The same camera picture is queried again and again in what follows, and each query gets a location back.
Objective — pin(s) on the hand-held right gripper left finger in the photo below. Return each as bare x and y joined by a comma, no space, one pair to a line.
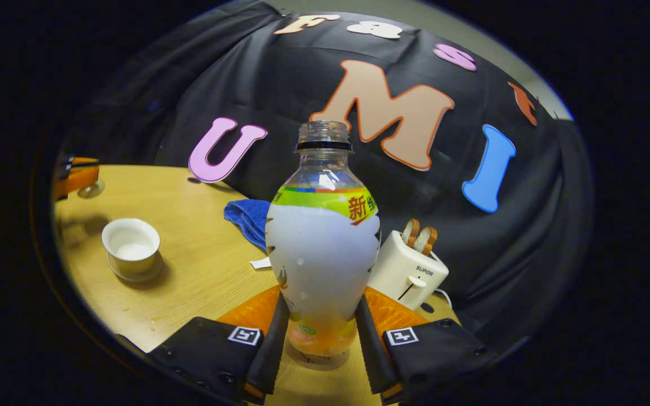
271,349

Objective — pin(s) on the white teacup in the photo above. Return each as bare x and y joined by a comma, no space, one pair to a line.
130,242

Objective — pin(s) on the white saucer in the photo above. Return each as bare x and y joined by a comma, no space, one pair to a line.
154,273

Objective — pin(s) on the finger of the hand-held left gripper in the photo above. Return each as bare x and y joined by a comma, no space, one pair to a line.
82,161
77,180

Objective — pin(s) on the black table grommet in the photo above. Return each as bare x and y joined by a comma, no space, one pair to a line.
193,181
427,308

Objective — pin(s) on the bread slice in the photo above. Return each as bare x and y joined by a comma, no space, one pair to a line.
409,232
427,241

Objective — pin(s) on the clear water bottle white label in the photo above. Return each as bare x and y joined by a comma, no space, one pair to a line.
322,254

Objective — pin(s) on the blue folded towel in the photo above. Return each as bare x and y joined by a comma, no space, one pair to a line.
249,220

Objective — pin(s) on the white toaster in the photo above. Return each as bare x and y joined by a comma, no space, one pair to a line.
398,270

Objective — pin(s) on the black backdrop cloth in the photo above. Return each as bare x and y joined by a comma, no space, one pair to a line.
280,84

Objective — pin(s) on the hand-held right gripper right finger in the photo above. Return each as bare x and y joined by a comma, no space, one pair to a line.
373,355

